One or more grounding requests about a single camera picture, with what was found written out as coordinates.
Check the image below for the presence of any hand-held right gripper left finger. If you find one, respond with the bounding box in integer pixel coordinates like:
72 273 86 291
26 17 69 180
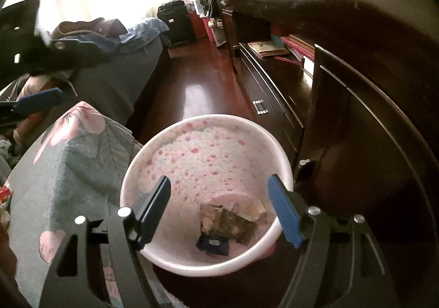
38 176 172 308

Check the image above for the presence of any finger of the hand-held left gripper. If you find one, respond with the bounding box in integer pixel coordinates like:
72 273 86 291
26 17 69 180
0 87 64 127
38 37 86 74

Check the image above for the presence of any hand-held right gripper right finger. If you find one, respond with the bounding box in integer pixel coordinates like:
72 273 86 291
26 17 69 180
268 174 402 308

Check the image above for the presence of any pink floral plastic bin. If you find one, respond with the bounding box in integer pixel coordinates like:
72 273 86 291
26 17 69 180
119 115 295 277

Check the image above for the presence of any brown blanket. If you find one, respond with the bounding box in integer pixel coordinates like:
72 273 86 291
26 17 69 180
51 18 128 39

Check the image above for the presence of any dark patterned wrapper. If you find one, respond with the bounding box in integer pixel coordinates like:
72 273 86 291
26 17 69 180
219 208 258 245

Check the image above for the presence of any crumpled beige wrapper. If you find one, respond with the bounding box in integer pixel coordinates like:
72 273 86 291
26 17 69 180
201 203 223 235

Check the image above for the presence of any bed with grey sheet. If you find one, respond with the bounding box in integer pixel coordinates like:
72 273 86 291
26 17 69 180
69 34 172 128

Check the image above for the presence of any dark blue wrapper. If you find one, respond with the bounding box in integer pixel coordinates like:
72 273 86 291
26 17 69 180
196 234 230 256

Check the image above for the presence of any green floral tablecloth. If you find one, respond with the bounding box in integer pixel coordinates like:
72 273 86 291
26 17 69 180
7 100 172 308

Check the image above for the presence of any black suitcase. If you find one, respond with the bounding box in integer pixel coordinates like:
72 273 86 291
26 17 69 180
157 0 195 47

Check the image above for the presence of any red container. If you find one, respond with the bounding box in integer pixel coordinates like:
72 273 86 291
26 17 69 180
188 10 207 40

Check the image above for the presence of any dark wooden cabinet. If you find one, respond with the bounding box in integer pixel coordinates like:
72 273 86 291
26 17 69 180
215 0 439 308

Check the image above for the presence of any illustrated book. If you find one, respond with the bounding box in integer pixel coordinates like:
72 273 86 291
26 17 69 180
247 41 291 58

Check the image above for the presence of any stack of red books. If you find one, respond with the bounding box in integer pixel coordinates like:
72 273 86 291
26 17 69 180
280 34 316 62

